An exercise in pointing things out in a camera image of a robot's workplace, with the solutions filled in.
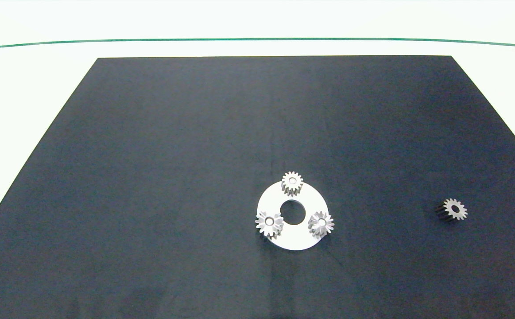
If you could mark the large steel gear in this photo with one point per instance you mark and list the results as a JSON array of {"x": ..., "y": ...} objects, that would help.
[{"x": 274, "y": 223}]

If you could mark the small steel gear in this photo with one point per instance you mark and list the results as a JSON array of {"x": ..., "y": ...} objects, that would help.
[
  {"x": 461, "y": 211},
  {"x": 315, "y": 224},
  {"x": 297, "y": 181}
]

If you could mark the round white plate with pins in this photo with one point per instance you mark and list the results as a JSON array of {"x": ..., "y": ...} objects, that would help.
[{"x": 295, "y": 237}]

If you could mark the dark blue work mat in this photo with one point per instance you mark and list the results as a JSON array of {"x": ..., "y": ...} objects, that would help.
[{"x": 151, "y": 155}]

